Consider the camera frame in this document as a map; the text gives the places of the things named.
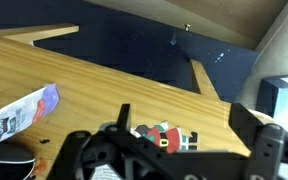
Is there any wooden table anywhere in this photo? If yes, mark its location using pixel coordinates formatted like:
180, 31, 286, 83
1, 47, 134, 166
0, 23, 275, 180

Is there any blue cardboard box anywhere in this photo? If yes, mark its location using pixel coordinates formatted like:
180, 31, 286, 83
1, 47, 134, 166
256, 74, 288, 134

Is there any orange sticker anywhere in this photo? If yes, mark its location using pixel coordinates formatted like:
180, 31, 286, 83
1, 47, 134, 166
30, 157, 48, 178

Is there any black glasses case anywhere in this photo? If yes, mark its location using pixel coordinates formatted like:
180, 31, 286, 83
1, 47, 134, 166
0, 143, 37, 180

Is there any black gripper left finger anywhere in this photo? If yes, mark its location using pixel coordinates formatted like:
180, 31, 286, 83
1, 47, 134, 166
116, 103, 132, 134

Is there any dark blue rug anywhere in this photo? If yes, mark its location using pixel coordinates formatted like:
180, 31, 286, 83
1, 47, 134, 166
0, 0, 260, 104

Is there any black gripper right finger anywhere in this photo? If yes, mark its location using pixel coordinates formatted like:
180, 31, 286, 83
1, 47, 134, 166
228, 102, 265, 158

